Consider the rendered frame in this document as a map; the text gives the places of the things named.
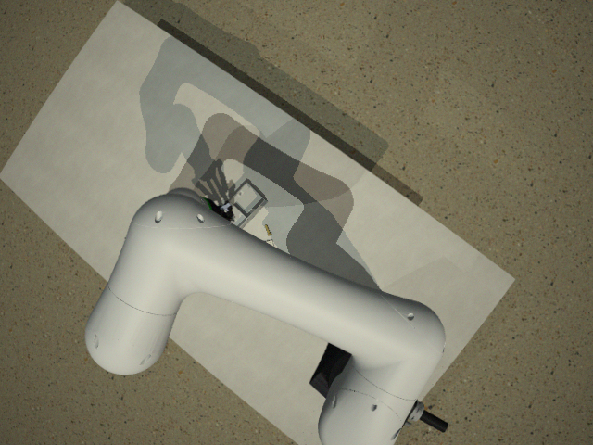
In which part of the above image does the grey three-compartment bin rack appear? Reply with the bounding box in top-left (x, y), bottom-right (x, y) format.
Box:
top-left (230, 183), bottom-right (268, 229)

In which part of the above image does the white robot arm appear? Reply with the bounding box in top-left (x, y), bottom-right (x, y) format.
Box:
top-left (85, 187), bottom-right (448, 445)

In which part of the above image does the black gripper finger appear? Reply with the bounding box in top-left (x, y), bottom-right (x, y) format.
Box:
top-left (221, 201), bottom-right (235, 223)

